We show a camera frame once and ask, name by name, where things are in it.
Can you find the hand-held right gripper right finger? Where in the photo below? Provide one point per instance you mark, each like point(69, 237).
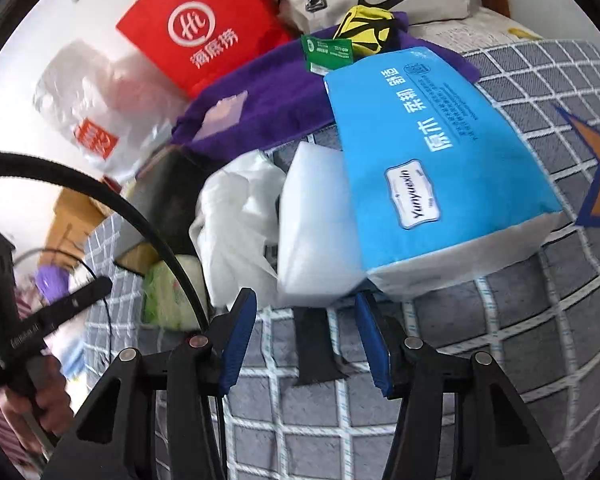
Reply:
point(375, 345)

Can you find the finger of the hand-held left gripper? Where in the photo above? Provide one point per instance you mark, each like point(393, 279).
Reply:
point(75, 300)

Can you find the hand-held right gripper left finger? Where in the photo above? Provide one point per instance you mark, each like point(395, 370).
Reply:
point(237, 340)

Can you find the green tissue pack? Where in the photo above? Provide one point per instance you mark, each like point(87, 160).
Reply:
point(165, 295)

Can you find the white sponge block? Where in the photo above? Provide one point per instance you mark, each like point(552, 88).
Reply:
point(320, 220)

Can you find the blue tissue pack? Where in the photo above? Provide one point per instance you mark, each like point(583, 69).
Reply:
point(430, 160)

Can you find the translucent small bag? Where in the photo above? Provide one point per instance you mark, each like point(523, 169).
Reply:
point(222, 112)

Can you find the small sachet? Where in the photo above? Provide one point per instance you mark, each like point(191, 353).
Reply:
point(325, 52)

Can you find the yellow black mesh pouch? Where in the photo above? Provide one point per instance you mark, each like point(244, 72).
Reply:
point(365, 27)

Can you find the person's left hand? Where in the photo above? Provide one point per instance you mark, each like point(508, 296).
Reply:
point(50, 405)

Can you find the orange wooden board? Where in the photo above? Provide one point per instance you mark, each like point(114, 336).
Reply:
point(72, 225)

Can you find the grey checkered cloth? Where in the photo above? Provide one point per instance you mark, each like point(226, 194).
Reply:
point(505, 360)

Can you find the dark green tin box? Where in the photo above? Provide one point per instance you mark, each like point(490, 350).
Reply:
point(165, 195)

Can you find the white plastic shopping bag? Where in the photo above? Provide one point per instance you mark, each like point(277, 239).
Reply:
point(105, 95)

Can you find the purple towel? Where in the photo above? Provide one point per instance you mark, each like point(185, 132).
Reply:
point(280, 100)

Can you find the red paper bag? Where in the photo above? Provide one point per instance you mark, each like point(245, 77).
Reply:
point(200, 15)

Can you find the newspaper print lemon cloth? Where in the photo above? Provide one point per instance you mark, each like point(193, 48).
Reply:
point(480, 25)

